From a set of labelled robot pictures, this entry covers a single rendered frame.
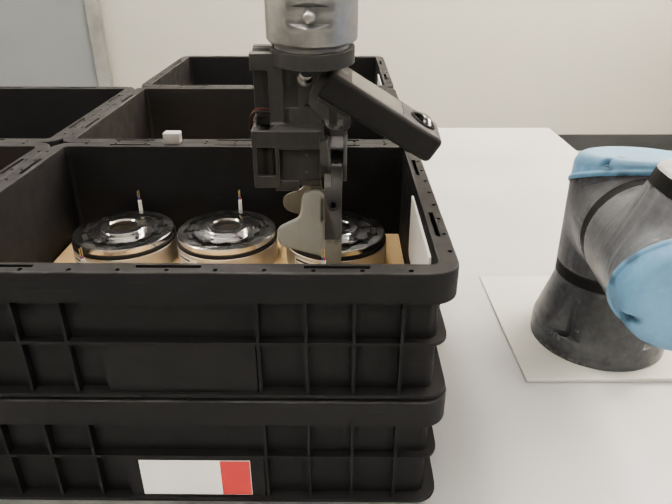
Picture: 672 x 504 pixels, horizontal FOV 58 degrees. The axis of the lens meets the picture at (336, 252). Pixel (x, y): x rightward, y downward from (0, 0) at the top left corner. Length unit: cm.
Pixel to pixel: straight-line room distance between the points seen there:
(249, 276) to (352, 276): 7
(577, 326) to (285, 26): 45
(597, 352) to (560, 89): 327
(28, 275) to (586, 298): 55
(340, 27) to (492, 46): 328
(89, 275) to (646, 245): 43
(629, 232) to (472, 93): 324
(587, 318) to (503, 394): 13
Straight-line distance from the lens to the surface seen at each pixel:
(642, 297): 54
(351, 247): 59
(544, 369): 72
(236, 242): 61
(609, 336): 73
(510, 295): 85
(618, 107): 409
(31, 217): 66
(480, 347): 74
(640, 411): 71
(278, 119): 53
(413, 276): 40
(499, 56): 378
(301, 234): 55
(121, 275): 43
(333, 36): 49
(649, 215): 56
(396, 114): 52
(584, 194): 68
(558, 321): 74
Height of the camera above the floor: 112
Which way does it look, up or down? 27 degrees down
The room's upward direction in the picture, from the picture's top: straight up
